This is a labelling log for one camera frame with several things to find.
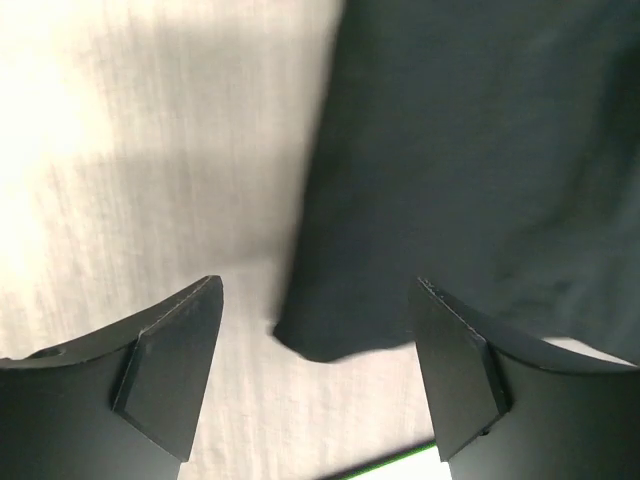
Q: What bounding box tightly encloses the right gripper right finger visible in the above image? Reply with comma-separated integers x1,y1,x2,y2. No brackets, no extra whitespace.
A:
409,279,639,480

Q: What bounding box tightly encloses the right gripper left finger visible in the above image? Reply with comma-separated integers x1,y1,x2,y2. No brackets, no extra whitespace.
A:
1,276,224,480

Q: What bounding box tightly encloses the black floral t shirt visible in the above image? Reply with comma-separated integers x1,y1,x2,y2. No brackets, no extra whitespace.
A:
272,1,639,363

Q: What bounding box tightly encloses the white whiteboard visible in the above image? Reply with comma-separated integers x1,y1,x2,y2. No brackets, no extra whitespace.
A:
345,444,452,480

